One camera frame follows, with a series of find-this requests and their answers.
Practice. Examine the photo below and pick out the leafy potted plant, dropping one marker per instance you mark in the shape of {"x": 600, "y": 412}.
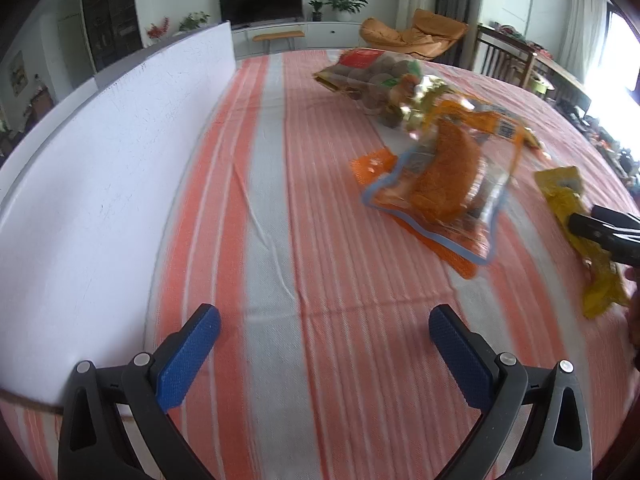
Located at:
{"x": 194, "y": 21}

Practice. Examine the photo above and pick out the white television cabinet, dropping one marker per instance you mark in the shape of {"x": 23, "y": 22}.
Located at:
{"x": 325, "y": 32}

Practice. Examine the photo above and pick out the framed wall picture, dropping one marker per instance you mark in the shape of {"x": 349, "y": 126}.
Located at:
{"x": 18, "y": 74}

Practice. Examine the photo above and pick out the yellow snack stick packet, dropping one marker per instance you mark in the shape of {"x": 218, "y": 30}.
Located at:
{"x": 565, "y": 192}

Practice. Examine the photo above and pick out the sheer window curtain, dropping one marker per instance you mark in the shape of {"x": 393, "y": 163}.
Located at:
{"x": 582, "y": 25}

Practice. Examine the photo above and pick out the white foam board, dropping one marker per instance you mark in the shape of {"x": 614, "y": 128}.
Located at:
{"x": 100, "y": 185}

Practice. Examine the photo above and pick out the cluttered dining table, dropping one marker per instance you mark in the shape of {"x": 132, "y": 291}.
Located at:
{"x": 565, "y": 72}

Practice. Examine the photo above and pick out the small green potted plant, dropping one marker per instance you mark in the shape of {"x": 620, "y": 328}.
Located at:
{"x": 316, "y": 9}

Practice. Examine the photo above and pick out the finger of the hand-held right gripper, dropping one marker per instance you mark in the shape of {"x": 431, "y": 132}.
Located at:
{"x": 592, "y": 230}
{"x": 620, "y": 216}

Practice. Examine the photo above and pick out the black television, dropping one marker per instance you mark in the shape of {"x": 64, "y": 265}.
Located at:
{"x": 260, "y": 2}

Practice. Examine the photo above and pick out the orange lounge chair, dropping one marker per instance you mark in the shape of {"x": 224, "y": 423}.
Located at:
{"x": 425, "y": 35}

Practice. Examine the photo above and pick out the orange snack packet blue edge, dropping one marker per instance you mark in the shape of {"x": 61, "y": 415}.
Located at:
{"x": 450, "y": 175}

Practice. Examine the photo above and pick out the dark wooden chair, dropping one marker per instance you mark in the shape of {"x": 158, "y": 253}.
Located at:
{"x": 502, "y": 55}

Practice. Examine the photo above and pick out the large green potted plant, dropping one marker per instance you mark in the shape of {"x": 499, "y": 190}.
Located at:
{"x": 345, "y": 4}

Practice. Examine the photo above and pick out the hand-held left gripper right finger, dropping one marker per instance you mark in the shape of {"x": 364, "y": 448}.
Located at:
{"x": 460, "y": 355}

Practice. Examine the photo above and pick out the orange striped tablecloth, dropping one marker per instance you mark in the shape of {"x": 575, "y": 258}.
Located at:
{"x": 310, "y": 270}

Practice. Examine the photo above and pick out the wooden bench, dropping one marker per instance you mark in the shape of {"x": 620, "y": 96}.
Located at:
{"x": 277, "y": 36}

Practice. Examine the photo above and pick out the clear gold snack packet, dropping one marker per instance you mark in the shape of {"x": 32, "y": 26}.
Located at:
{"x": 425, "y": 102}

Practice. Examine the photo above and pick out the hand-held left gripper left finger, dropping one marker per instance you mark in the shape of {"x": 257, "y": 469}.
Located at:
{"x": 187, "y": 355}

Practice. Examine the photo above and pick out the dark display cabinet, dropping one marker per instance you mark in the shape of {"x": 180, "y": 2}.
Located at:
{"x": 110, "y": 15}

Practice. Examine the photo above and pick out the red flower arrangement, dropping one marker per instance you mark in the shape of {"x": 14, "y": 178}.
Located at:
{"x": 157, "y": 30}

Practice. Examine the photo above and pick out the dried longan bag red label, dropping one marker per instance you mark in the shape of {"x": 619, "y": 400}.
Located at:
{"x": 372, "y": 77}

